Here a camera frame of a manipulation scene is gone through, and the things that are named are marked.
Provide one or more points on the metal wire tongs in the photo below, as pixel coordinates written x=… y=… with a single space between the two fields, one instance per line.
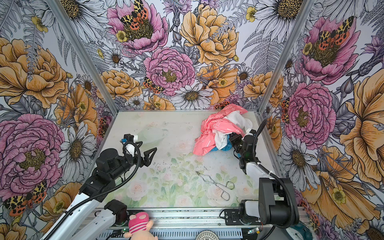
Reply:
x=225 y=195

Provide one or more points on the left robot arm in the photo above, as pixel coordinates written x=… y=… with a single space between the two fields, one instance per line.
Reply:
x=112 y=172

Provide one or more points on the round white vent disc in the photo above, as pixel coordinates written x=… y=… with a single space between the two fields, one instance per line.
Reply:
x=207 y=235

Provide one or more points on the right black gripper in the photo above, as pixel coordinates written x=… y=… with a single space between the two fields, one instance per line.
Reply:
x=237 y=137

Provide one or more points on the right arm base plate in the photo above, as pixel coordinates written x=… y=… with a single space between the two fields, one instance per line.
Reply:
x=234 y=217

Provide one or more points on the white cloth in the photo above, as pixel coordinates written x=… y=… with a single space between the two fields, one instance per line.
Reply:
x=234 y=122

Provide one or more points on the teal blue cloth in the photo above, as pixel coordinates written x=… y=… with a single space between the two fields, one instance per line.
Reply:
x=225 y=148

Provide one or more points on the aluminium front rail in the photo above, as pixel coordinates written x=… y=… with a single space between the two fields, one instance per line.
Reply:
x=187 y=223

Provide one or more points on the pink striped plush toy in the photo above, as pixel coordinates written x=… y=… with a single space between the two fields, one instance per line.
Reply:
x=139 y=227

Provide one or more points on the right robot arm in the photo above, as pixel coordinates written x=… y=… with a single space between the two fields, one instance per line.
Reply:
x=276 y=203

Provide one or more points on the pink patterned cloth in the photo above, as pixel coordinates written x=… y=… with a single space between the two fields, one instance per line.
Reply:
x=205 y=143

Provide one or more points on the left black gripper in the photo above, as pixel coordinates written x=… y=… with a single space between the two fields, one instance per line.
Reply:
x=147 y=160

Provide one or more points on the green alarm clock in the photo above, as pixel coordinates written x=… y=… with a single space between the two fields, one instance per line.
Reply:
x=299 y=232

